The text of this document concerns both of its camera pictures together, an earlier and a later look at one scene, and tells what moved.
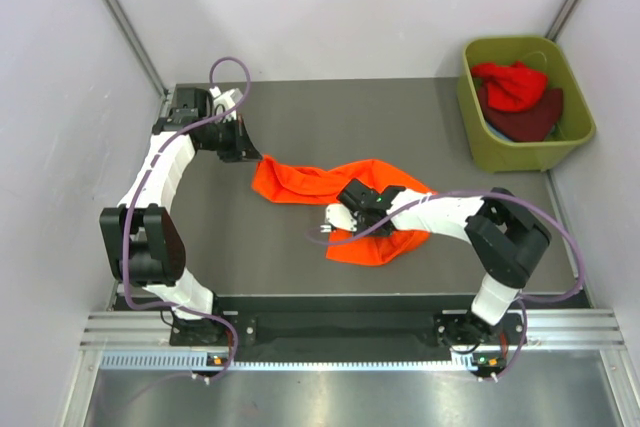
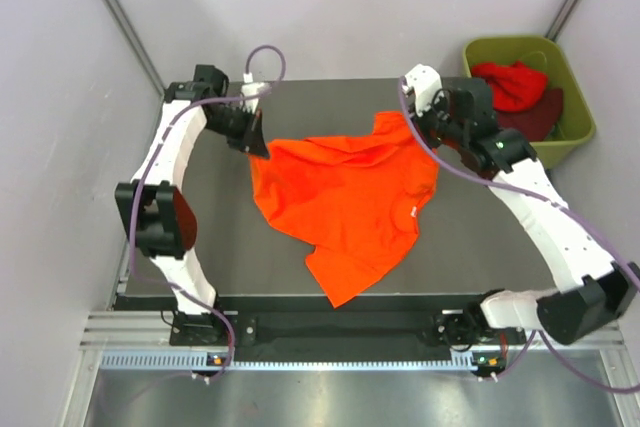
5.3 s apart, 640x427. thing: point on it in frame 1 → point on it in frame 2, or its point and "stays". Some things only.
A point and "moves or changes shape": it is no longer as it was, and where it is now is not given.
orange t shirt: x=321 y=185 moves or changes shape
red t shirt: x=513 y=88 stays
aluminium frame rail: x=546 y=329 stays
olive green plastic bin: x=491 y=152 stays
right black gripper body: x=361 y=225 → x=437 y=126
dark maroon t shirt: x=526 y=125 stays
